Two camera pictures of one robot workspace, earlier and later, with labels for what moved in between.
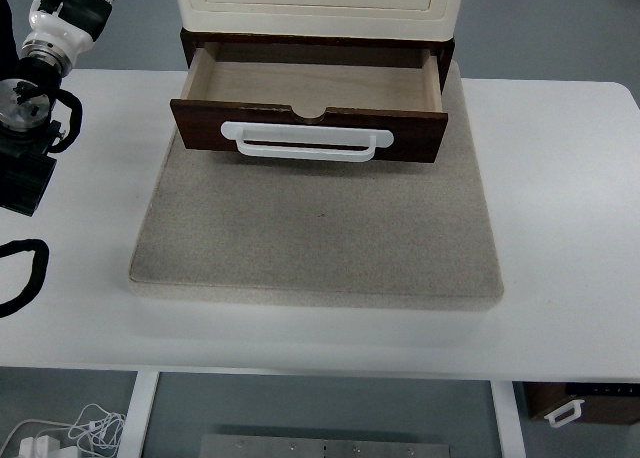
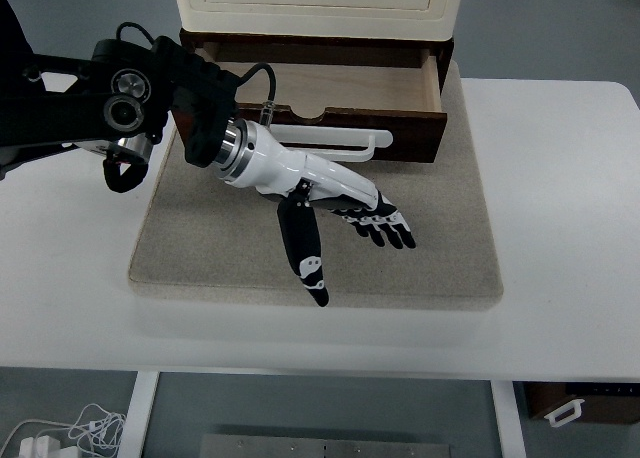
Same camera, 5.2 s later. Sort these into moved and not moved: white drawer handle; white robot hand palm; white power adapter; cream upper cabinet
Moved: white robot hand palm
Not moved: cream upper cabinet; white drawer handle; white power adapter
